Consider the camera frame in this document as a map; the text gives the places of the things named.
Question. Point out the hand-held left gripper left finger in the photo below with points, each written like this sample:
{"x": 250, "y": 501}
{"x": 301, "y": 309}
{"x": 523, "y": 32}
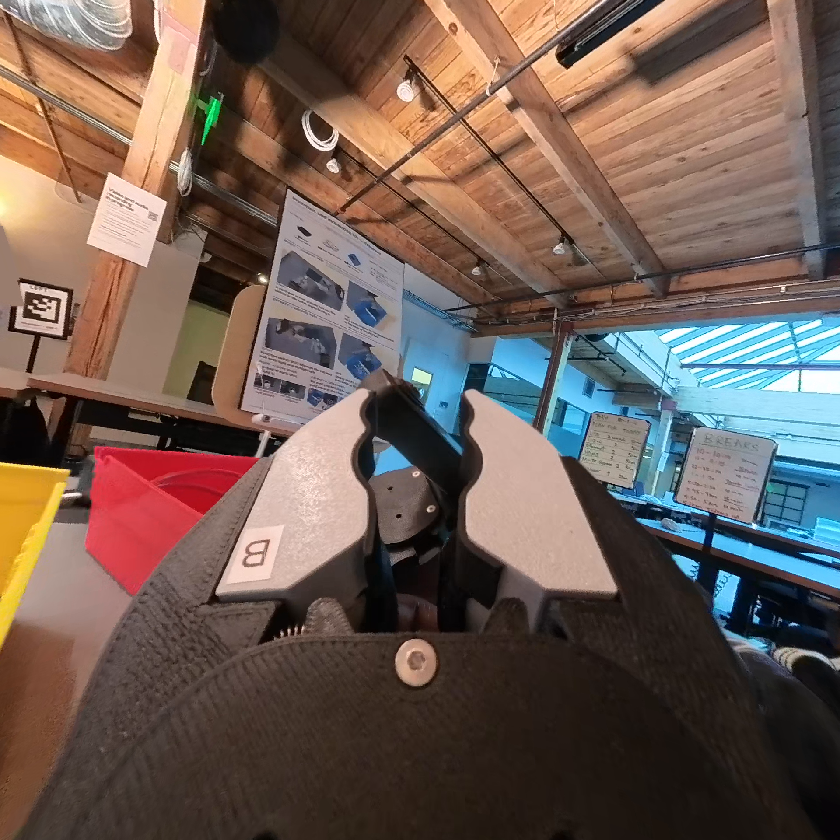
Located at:
{"x": 308, "y": 499}

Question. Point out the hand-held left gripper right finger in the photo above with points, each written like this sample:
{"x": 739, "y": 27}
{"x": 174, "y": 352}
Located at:
{"x": 531, "y": 512}

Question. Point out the black ethernet coupler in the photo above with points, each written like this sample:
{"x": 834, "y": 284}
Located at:
{"x": 413, "y": 420}

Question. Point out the red plastic bin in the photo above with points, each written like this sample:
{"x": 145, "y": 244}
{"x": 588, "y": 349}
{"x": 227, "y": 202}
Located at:
{"x": 131, "y": 518}

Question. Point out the person's left hand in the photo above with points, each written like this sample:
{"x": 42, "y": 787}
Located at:
{"x": 417, "y": 611}

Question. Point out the whiteboard sign on stand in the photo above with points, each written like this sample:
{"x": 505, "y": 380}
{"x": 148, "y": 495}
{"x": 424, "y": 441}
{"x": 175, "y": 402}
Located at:
{"x": 725, "y": 476}
{"x": 613, "y": 449}

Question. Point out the beige rounded divider panel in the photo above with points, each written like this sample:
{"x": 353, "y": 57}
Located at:
{"x": 236, "y": 354}

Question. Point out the large instruction poster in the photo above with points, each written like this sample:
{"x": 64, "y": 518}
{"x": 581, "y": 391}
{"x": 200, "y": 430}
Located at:
{"x": 328, "y": 308}

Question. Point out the grey side table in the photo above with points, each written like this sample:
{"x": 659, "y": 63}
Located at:
{"x": 118, "y": 394}

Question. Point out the long background desk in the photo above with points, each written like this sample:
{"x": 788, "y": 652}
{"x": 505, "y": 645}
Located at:
{"x": 754, "y": 548}

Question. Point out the yellow plastic bin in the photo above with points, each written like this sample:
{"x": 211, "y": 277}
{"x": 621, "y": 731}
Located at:
{"x": 26, "y": 525}

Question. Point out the person's black printed shirt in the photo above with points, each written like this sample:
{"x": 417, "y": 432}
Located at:
{"x": 800, "y": 666}

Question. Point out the black-and-white marker sign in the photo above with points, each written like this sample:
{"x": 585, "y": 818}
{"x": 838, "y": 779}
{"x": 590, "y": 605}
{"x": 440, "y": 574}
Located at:
{"x": 43, "y": 310}

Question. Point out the white paper notice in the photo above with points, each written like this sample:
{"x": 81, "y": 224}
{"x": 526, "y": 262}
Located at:
{"x": 126, "y": 220}

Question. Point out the green exit sign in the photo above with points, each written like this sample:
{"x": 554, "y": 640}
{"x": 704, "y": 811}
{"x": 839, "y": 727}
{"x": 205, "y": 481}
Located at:
{"x": 208, "y": 117}

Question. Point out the black round ceiling fixture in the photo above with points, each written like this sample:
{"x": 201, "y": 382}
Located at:
{"x": 246, "y": 29}

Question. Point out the black hanging light bar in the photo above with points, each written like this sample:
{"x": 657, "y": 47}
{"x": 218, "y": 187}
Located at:
{"x": 604, "y": 29}

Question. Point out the wooden support post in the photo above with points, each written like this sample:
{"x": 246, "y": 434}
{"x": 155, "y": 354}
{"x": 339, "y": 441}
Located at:
{"x": 151, "y": 164}

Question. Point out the silver air duct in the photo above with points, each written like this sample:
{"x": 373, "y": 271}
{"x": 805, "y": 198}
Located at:
{"x": 65, "y": 23}

